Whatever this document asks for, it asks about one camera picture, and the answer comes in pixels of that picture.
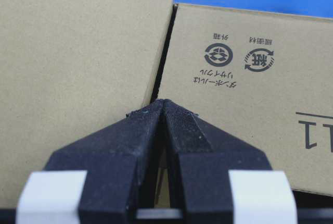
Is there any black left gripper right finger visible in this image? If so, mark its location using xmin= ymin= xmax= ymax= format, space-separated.
xmin=162 ymin=98 xmax=299 ymax=224

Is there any brown cardboard box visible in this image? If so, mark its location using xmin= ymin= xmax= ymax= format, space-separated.
xmin=1 ymin=0 xmax=332 ymax=208

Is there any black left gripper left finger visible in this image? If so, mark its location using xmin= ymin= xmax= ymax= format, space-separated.
xmin=15 ymin=98 xmax=167 ymax=224

